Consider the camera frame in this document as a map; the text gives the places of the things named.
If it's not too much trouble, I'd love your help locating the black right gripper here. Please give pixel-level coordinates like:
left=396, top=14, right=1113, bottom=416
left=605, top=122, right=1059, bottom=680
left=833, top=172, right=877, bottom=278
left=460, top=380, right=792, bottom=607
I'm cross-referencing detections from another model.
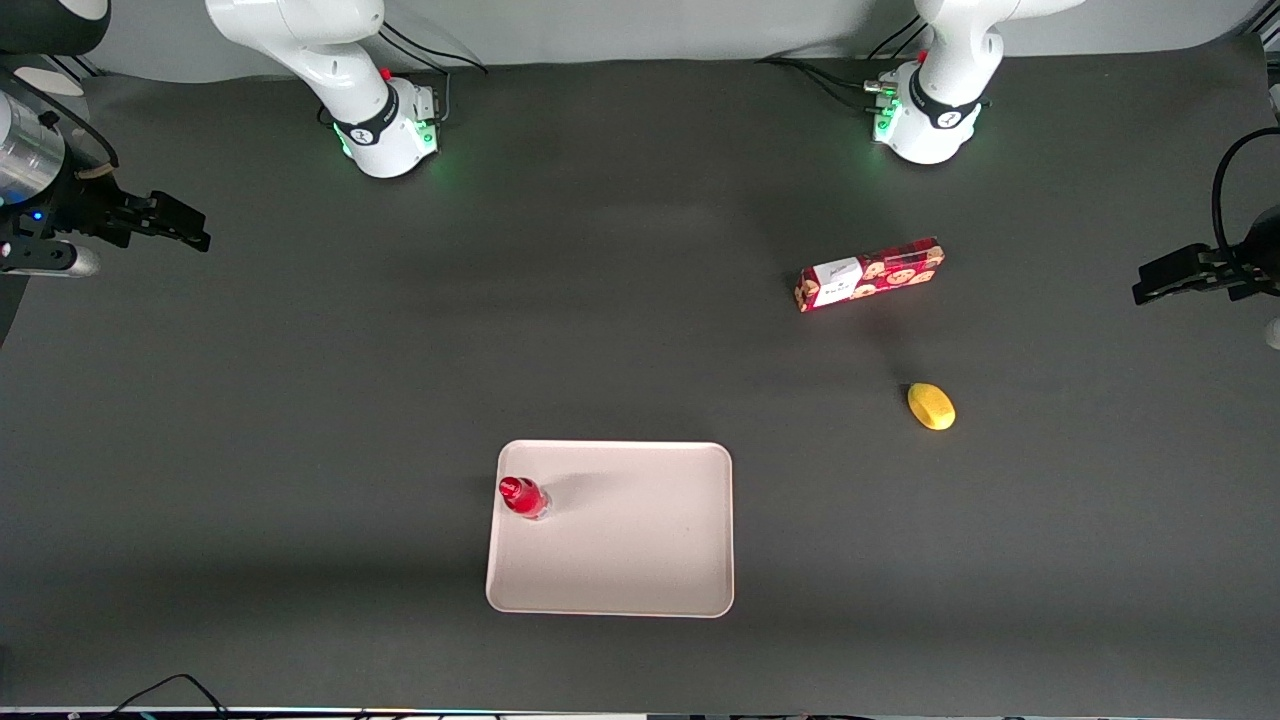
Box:
left=0, top=160, right=212, bottom=253

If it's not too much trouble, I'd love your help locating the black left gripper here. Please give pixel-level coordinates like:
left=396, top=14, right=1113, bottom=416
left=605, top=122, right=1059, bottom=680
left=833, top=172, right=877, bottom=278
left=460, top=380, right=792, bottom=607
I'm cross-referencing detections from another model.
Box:
left=1132, top=205, right=1280, bottom=306

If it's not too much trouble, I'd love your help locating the red coke bottle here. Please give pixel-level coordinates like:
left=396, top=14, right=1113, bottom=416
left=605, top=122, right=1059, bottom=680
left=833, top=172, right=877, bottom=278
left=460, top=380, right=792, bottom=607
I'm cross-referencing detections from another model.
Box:
left=498, top=476, right=552, bottom=522

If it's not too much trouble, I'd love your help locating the beige rectangular plastic tray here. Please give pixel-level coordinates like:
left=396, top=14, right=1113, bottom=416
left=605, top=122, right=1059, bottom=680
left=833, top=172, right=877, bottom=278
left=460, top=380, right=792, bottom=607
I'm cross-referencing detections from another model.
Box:
left=485, top=440, right=736, bottom=619

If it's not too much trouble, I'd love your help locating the yellow lemon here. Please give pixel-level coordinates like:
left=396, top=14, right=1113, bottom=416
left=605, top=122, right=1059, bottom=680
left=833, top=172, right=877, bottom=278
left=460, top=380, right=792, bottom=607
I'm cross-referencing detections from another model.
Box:
left=907, top=382, right=957, bottom=432

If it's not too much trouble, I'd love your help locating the red cookie box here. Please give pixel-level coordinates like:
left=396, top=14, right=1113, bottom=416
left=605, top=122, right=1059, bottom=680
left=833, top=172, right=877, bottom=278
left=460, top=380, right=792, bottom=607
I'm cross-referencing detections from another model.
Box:
left=795, top=236, right=946, bottom=314

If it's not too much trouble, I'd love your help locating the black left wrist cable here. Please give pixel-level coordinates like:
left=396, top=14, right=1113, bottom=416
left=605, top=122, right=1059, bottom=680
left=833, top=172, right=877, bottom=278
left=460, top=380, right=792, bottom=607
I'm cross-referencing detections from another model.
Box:
left=1211, top=127, right=1280, bottom=263

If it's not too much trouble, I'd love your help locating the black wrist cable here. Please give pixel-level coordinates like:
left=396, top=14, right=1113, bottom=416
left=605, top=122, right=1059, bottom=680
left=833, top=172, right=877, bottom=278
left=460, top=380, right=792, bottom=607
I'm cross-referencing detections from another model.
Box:
left=1211, top=127, right=1280, bottom=263
left=38, top=95, right=121, bottom=181

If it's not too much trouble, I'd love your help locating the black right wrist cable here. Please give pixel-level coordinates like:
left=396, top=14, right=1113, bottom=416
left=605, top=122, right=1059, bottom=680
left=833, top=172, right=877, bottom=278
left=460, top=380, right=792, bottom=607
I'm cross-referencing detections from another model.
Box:
left=38, top=95, right=121, bottom=181

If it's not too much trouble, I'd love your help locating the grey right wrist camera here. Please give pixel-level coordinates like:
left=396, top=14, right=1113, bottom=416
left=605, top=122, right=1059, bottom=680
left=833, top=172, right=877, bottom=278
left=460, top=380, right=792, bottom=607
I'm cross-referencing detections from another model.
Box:
left=0, top=240, right=102, bottom=279

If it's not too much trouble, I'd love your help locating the black right arm base cable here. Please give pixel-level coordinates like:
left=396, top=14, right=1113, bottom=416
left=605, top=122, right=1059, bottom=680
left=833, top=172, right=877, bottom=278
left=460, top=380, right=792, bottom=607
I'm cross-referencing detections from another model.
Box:
left=378, top=22, right=489, bottom=76

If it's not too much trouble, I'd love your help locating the black arm base cable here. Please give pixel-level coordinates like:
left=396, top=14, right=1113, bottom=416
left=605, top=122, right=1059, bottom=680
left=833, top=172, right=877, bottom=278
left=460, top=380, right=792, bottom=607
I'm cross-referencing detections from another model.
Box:
left=378, top=22, right=489, bottom=76
left=755, top=15, right=926, bottom=113

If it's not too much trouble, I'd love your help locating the black left arm base cable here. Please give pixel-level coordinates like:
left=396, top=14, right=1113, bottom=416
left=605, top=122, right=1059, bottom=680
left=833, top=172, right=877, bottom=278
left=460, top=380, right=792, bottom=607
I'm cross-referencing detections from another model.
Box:
left=755, top=15, right=926, bottom=113

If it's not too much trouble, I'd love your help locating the black table edge cable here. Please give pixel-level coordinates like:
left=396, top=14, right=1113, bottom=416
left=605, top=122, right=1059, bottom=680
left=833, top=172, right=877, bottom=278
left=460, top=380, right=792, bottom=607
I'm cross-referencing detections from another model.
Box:
left=100, top=673, right=233, bottom=720

